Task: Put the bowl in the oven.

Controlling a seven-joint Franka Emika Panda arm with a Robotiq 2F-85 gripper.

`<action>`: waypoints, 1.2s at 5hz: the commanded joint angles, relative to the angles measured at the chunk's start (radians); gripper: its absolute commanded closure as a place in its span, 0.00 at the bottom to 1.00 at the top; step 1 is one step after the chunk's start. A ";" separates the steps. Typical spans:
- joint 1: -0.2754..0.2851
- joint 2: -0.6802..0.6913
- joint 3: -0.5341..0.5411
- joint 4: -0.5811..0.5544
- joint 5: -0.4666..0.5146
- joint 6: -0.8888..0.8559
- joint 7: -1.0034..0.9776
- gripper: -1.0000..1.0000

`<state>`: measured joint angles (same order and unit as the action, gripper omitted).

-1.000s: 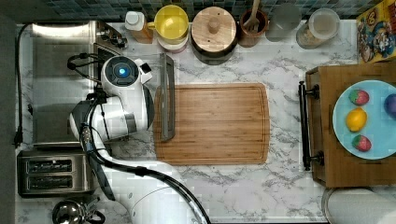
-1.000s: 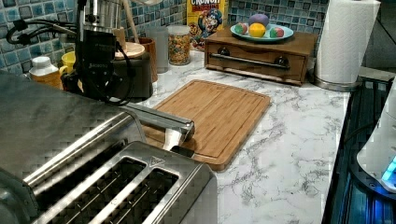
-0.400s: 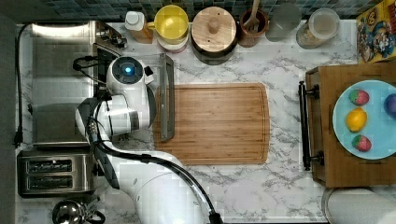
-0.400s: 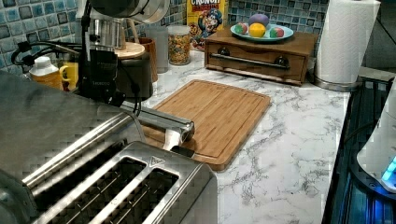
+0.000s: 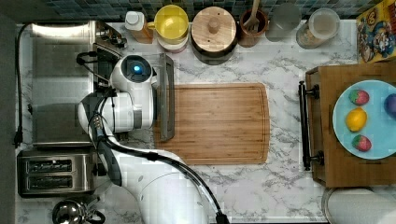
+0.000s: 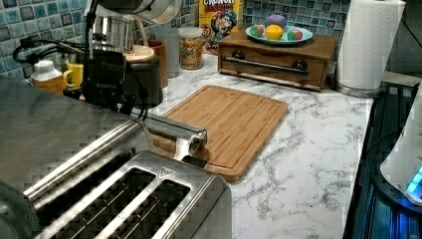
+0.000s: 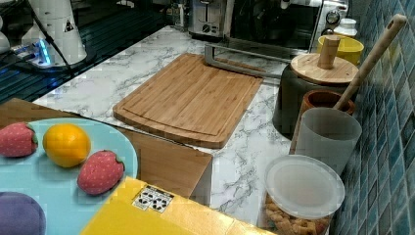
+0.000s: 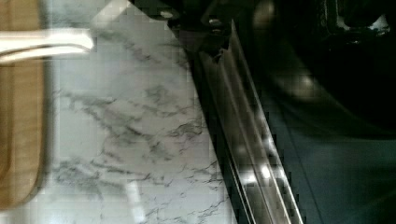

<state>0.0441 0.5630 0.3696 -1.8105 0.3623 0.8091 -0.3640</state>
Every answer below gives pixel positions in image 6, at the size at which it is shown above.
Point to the stainless steel toaster oven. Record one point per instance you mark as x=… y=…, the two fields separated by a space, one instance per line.
x=55 y=150

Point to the wooden drawer box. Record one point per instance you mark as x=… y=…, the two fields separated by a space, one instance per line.
x=302 y=65

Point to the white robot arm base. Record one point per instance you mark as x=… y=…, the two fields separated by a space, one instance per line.
x=397 y=172

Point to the light blue plate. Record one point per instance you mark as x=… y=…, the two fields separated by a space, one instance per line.
x=307 y=35

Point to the purple plush fruit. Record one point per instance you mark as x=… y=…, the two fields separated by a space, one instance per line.
x=276 y=19

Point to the white lidded amber jar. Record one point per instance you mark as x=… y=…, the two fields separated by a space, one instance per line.
x=47 y=77

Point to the yellow mug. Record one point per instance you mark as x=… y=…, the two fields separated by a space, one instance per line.
x=73 y=75

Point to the bamboo cutting board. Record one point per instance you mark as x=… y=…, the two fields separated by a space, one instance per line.
x=238 y=125

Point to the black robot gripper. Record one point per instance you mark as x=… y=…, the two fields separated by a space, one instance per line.
x=107 y=39

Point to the clear cereal jar white lid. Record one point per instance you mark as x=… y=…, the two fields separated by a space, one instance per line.
x=190 y=48

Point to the stainless steel slot toaster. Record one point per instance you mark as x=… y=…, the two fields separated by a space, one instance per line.
x=148 y=197

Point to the right plush strawberry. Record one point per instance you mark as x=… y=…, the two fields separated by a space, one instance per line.
x=257 y=30

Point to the yellow toy lemon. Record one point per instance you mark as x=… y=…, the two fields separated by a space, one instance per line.
x=274 y=32

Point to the stainless steel bowl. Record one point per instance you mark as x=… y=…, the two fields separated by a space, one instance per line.
x=151 y=11

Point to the left plush strawberry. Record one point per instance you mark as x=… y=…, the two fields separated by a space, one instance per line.
x=295 y=34

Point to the white paper towel roll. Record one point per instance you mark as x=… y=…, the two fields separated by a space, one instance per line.
x=366 y=43

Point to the yellow cereal box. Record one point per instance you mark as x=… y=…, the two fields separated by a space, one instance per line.
x=218 y=19

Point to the plush strawberry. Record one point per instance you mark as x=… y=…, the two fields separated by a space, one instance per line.
x=295 y=34
x=257 y=30

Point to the wooden spoon handle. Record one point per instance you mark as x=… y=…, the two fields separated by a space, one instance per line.
x=140 y=26

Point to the frosted white plastic cup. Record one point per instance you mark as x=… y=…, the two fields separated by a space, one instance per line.
x=170 y=38

